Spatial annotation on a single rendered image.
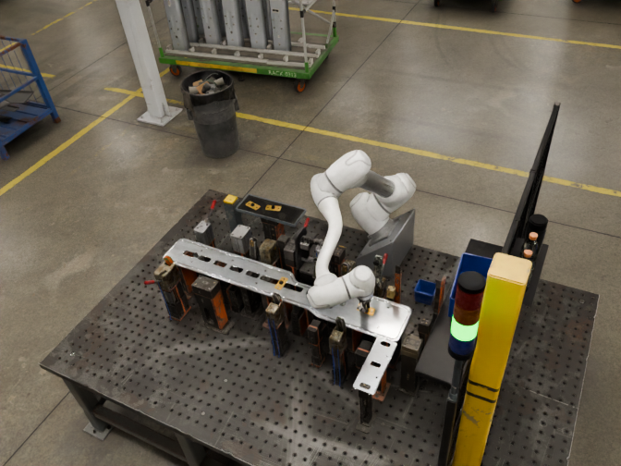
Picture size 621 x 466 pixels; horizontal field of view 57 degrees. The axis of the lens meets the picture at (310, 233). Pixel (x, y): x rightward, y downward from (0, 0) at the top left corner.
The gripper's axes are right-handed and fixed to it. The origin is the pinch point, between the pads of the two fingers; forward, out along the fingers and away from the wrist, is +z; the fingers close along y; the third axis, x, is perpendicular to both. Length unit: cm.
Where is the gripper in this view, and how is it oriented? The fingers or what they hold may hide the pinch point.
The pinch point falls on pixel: (365, 306)
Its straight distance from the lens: 274.9
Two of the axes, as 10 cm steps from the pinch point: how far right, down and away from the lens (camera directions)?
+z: 1.2, 4.4, 8.9
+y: -4.0, 8.4, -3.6
